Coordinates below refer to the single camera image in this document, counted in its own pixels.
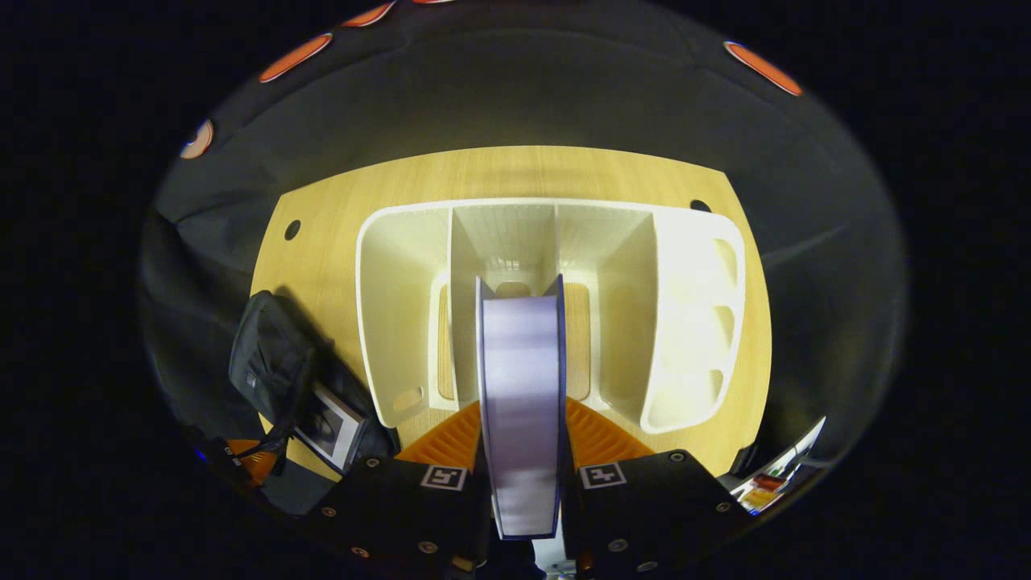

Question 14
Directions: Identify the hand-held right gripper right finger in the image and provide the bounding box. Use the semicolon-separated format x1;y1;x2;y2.
564;397;754;574

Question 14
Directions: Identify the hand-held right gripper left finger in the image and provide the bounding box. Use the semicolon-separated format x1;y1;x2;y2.
310;400;494;577

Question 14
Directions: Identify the portrait cover book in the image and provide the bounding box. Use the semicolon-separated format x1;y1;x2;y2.
294;384;367;476

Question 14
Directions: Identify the black schoolbag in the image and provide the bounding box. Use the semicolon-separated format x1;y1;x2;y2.
228;290;400;516

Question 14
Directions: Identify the dark cover book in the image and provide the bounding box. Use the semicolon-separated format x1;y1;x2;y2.
475;274;567;541

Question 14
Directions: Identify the white bookshelf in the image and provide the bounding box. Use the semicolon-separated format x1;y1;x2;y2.
355;197;747;436

